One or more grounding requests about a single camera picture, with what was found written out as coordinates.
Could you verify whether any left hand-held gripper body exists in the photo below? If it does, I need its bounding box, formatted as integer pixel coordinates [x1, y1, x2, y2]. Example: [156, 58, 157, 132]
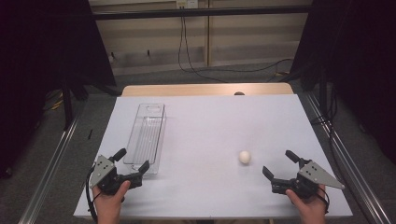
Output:
[89, 154, 144, 196]

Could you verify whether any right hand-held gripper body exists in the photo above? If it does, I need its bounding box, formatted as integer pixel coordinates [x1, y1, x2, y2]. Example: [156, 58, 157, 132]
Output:
[271, 159, 346, 200]

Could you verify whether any white egg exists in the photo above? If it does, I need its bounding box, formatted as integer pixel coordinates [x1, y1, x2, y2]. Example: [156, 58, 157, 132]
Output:
[238, 150, 252, 165]

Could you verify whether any clear plastic tray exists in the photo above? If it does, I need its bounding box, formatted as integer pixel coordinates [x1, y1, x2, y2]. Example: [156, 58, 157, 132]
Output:
[122, 103, 167, 175]

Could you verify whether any person's right hand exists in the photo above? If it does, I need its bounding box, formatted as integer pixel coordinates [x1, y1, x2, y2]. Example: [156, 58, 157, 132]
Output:
[285, 184, 328, 224]

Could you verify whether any person's left hand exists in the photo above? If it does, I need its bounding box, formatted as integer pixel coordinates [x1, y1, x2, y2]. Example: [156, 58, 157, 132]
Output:
[92, 180, 132, 224]

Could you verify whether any white table sheet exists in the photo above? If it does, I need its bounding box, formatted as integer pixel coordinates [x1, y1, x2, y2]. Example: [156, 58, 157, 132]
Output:
[73, 93, 354, 219]

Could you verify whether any black metal stand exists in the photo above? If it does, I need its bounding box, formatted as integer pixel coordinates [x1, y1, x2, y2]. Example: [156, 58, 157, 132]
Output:
[60, 74, 77, 131]

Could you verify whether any light wooden table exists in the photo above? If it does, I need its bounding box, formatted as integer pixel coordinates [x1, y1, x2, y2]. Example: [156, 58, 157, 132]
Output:
[120, 82, 295, 97]

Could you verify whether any black curtain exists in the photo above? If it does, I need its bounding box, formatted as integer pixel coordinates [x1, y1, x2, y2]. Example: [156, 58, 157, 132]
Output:
[0, 0, 118, 179]
[289, 0, 396, 164]

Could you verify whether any black horizontal bar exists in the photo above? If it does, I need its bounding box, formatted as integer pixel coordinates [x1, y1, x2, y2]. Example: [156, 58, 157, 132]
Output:
[92, 5, 313, 21]

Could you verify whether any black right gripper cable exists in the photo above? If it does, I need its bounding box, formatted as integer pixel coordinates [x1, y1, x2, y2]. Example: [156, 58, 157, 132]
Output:
[317, 186, 331, 215]

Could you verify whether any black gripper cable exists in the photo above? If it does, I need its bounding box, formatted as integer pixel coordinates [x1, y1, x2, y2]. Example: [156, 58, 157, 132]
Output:
[85, 166, 103, 224]
[317, 186, 331, 215]

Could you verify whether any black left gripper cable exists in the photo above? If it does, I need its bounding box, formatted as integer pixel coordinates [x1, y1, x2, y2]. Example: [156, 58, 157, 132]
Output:
[85, 166, 103, 224]

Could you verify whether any metal floor rail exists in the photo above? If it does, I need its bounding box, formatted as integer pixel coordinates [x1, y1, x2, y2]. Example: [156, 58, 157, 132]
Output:
[303, 92, 392, 224]
[18, 113, 82, 224]

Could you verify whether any black floor cable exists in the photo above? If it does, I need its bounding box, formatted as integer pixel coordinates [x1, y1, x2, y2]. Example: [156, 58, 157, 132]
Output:
[310, 83, 376, 224]

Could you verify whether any yellow cable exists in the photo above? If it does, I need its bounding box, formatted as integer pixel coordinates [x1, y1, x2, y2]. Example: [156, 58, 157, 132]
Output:
[42, 89, 65, 112]

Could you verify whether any black hanging cable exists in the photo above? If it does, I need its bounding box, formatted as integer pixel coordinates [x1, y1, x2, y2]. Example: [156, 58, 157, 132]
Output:
[177, 16, 294, 84]

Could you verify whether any white wall socket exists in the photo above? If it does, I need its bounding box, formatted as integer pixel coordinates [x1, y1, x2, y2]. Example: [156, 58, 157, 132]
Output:
[176, 0, 200, 9]

